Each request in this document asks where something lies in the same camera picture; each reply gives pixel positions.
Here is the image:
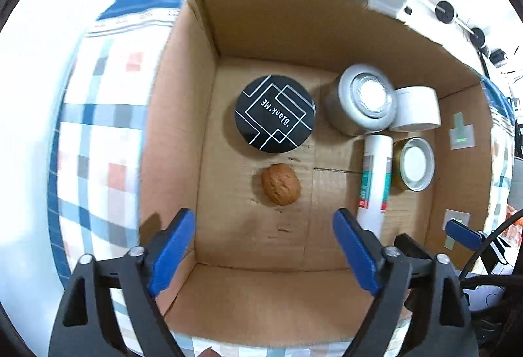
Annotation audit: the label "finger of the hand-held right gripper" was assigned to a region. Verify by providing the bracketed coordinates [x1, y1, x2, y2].
[393, 233, 434, 262]
[445, 219, 513, 260]

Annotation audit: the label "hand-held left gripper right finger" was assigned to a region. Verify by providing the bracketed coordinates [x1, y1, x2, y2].
[332, 208, 475, 357]

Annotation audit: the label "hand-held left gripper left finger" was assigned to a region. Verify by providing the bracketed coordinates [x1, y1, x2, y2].
[49, 208, 197, 357]

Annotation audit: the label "cardboard box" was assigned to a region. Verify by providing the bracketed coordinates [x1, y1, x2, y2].
[139, 0, 497, 345]

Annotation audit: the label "white tube bottle green label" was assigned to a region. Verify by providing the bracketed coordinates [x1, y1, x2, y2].
[356, 133, 394, 239]

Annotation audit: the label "small tin with white wax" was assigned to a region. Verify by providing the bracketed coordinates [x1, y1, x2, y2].
[391, 137, 435, 192]

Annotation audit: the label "brown walnut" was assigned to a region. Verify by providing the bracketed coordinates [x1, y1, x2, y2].
[261, 163, 302, 206]

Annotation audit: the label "white round jar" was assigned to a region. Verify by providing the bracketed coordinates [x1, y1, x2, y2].
[388, 86, 441, 133]

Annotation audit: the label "silver round push light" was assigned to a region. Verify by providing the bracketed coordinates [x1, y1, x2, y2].
[326, 63, 397, 136]

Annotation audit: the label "black round tin white lines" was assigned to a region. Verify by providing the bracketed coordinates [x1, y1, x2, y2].
[234, 74, 316, 154]

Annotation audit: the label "plaid blanket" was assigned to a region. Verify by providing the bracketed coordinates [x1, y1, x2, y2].
[47, 0, 517, 357]

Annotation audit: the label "short barbell with black plates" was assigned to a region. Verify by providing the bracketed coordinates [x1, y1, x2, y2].
[435, 1, 489, 49]

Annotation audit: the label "black cable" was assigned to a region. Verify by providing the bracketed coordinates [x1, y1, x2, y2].
[460, 209, 523, 284]

